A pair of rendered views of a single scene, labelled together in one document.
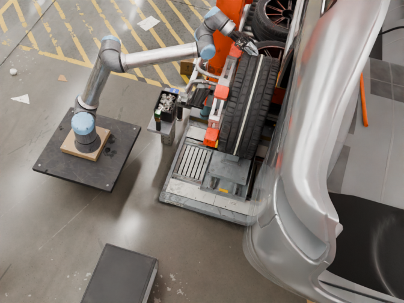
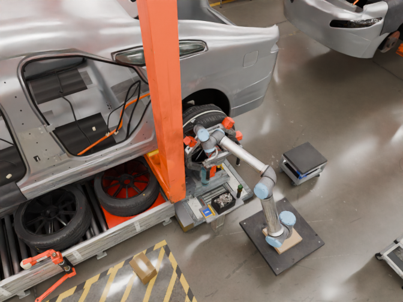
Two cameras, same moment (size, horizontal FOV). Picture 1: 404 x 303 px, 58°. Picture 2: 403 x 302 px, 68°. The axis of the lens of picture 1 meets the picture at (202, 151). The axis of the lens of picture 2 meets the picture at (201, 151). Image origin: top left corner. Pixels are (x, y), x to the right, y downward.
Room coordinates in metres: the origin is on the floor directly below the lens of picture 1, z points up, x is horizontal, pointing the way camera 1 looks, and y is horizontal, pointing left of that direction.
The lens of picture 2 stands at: (2.84, 1.34, 3.10)
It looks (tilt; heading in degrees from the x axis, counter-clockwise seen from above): 50 degrees down; 231
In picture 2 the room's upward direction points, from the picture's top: 1 degrees clockwise
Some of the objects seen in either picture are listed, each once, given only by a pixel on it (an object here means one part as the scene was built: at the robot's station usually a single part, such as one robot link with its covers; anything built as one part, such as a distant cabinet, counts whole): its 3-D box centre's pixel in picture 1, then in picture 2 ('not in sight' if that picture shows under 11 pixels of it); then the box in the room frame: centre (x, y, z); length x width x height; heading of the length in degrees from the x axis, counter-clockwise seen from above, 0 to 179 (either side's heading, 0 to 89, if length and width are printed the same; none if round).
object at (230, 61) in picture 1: (222, 98); (210, 148); (1.58, -0.08, 0.85); 0.54 x 0.07 x 0.54; 172
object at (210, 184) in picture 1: (229, 167); (204, 176); (1.50, -0.24, 0.13); 0.50 x 0.36 x 0.10; 172
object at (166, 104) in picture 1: (166, 106); (223, 201); (1.72, 0.32, 0.51); 0.20 x 0.14 x 0.13; 174
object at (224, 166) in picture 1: (234, 149); (201, 168); (1.55, -0.25, 0.32); 0.40 x 0.30 x 0.28; 172
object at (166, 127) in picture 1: (166, 110); (221, 206); (1.73, 0.31, 0.44); 0.43 x 0.17 x 0.03; 172
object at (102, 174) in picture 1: (92, 156); (277, 238); (1.40, 0.84, 0.15); 0.60 x 0.60 x 0.30; 82
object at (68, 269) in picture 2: not in sight; (63, 263); (3.21, -0.17, 0.30); 0.09 x 0.05 x 0.50; 172
